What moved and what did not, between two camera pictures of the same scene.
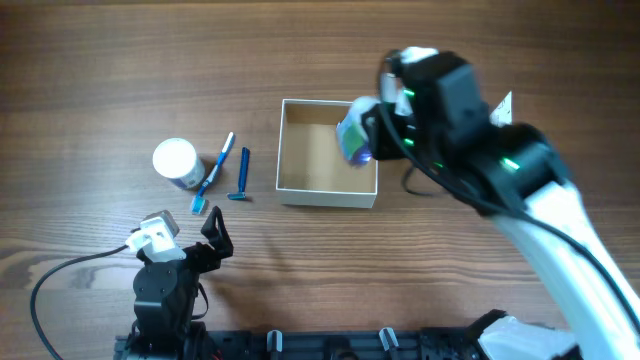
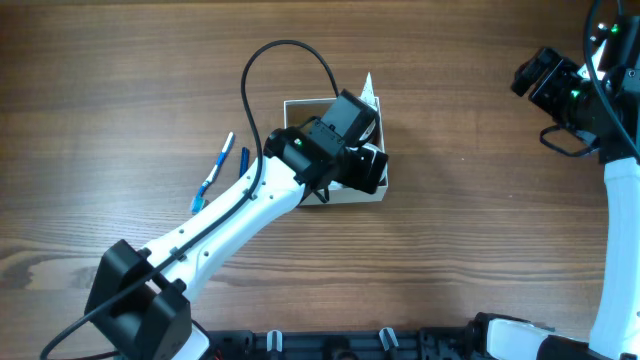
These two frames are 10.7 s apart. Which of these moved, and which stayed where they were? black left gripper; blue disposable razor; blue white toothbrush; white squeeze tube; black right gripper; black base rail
Moved: black right gripper; black left gripper; white squeeze tube
Stayed: blue disposable razor; black base rail; blue white toothbrush
